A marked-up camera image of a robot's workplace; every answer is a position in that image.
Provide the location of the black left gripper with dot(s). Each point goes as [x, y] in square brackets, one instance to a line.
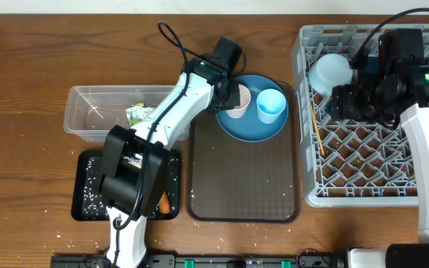
[217, 106]

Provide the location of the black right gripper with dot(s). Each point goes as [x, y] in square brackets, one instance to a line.
[343, 100]

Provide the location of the pink cup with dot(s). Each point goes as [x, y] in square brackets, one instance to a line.
[245, 98]

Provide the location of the light blue bowl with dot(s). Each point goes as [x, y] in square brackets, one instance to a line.
[328, 72]

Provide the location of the light blue cup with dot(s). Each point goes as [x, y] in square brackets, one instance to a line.
[270, 105]

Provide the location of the wooden chopstick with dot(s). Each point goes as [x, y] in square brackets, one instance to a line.
[316, 128]

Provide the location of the green white wrapper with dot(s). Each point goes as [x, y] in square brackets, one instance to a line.
[138, 112]

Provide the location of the orange carrot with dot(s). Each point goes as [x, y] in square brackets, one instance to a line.
[164, 204]

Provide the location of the white rice heap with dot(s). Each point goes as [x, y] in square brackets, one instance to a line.
[89, 193]

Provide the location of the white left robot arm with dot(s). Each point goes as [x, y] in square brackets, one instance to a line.
[134, 165]

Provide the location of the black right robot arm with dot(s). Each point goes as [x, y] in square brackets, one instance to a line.
[415, 123]

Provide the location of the grey dishwasher rack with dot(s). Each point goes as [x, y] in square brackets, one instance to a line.
[364, 164]

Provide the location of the black waste tray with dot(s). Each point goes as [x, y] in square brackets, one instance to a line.
[84, 193]

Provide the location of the dark blue plate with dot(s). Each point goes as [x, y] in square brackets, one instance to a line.
[249, 128]

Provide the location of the brown serving tray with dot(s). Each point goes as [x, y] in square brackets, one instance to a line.
[237, 180]

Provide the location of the clear plastic bin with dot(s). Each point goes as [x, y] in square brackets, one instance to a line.
[92, 111]

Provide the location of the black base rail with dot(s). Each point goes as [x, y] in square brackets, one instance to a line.
[170, 261]

